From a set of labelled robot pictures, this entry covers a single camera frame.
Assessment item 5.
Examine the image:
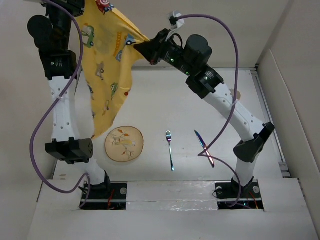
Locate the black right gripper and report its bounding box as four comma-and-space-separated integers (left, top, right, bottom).
133, 29, 194, 77

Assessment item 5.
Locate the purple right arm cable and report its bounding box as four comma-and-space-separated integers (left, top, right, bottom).
174, 13, 243, 208

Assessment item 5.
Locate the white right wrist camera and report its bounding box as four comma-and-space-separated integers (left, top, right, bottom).
167, 10, 185, 31

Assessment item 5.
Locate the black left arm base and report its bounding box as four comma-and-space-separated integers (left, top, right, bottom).
79, 173, 128, 211

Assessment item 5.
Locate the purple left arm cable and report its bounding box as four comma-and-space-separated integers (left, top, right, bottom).
29, 0, 91, 208

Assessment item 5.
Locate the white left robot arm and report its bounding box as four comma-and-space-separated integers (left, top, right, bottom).
27, 0, 112, 199

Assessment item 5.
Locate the yellow vehicle print cloth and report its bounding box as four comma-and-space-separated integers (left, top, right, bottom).
77, 0, 149, 139

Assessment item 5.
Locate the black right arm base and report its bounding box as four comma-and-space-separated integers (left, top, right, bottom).
212, 179, 264, 210

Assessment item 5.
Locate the beige bird pattern plate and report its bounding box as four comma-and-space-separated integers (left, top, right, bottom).
104, 126, 144, 163

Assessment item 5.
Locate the iridescent metal knife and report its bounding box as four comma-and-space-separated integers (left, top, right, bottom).
194, 130, 215, 168

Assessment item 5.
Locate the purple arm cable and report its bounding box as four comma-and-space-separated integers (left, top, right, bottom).
29, 0, 91, 208
174, 13, 243, 208

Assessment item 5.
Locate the pink cup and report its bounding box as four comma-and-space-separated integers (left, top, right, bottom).
230, 89, 241, 101

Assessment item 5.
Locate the iridescent metal fork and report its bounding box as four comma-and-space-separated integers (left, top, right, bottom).
166, 130, 175, 172

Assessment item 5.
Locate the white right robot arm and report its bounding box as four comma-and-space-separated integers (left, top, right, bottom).
134, 29, 275, 197

